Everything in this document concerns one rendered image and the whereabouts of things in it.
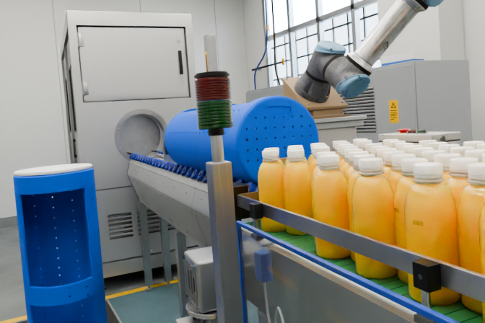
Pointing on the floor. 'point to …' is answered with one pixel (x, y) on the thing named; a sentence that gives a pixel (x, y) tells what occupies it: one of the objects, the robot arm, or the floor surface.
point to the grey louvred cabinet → (408, 99)
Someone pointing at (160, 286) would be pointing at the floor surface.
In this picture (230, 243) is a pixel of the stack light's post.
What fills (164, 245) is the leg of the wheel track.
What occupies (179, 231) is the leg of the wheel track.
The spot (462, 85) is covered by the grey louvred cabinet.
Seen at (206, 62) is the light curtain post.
